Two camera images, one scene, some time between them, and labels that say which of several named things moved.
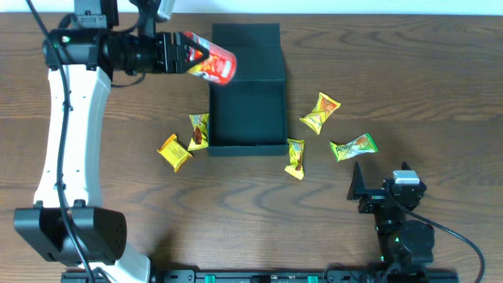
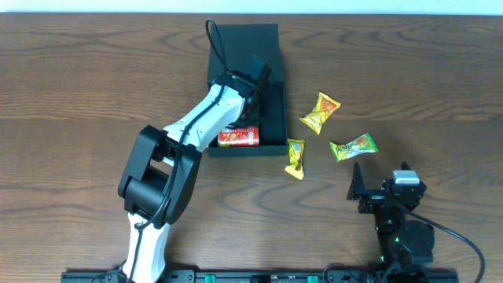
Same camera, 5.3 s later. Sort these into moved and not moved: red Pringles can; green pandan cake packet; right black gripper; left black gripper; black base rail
Moved: red Pringles can; left black gripper
Not moved: black base rail; right black gripper; green pandan cake packet
